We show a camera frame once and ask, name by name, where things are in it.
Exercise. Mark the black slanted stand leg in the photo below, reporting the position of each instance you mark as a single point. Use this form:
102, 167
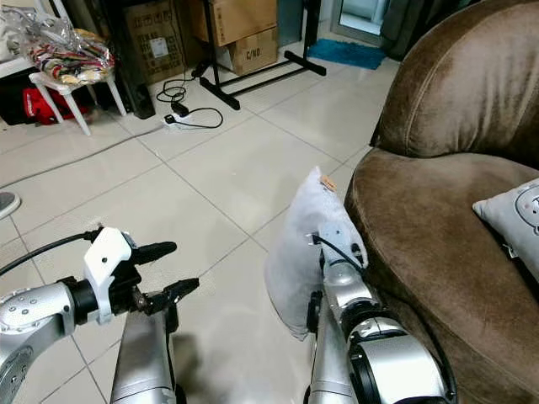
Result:
376, 133

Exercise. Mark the blue floor mat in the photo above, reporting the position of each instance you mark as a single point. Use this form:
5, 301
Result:
345, 53

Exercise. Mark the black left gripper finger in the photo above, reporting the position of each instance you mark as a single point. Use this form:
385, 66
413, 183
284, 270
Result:
156, 251
175, 293

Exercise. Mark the grey shoe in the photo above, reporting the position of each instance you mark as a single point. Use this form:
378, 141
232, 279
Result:
8, 204

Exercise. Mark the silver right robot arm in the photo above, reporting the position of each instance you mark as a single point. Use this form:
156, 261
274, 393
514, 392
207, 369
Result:
396, 366

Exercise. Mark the tall printed cardboard box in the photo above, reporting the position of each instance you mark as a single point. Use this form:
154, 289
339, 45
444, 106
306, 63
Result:
153, 42

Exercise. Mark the black case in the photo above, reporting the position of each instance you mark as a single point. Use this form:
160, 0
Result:
17, 101

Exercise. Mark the grey printed cushion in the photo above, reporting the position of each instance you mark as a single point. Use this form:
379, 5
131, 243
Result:
514, 223

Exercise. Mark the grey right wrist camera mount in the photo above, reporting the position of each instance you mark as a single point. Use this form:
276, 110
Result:
338, 240

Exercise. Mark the silver left robot leg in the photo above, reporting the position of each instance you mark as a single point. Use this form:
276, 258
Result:
141, 362

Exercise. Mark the dark grey hanging bag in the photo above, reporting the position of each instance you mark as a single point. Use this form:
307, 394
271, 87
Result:
413, 25

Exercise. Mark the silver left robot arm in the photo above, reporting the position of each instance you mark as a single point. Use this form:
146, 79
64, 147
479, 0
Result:
29, 324

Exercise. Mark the small lettered cardboard box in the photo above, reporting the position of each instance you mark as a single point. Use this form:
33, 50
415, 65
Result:
251, 55

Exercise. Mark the silver right robot leg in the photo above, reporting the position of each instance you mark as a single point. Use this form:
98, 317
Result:
328, 353

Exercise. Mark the silver robot leg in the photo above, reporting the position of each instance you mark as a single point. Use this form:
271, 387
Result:
141, 362
328, 353

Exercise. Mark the clear plastic bag of goods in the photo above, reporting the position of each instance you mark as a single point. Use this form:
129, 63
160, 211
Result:
67, 50

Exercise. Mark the white power strip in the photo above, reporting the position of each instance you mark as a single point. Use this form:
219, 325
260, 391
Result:
178, 121

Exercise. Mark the black metal floor stand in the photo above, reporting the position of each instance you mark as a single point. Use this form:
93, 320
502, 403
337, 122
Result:
257, 74

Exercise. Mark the plain white pillow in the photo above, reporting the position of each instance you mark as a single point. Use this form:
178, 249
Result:
295, 252

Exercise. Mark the brown velvet sofa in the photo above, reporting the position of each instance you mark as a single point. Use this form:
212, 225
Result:
446, 236

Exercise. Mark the red bag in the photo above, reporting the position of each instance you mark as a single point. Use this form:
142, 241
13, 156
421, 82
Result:
55, 108

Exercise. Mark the white plastic stool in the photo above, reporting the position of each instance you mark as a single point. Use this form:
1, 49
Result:
72, 91

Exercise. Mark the large plain cardboard box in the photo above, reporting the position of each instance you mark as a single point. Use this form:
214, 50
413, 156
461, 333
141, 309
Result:
244, 18

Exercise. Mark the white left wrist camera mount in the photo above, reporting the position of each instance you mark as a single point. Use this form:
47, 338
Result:
108, 252

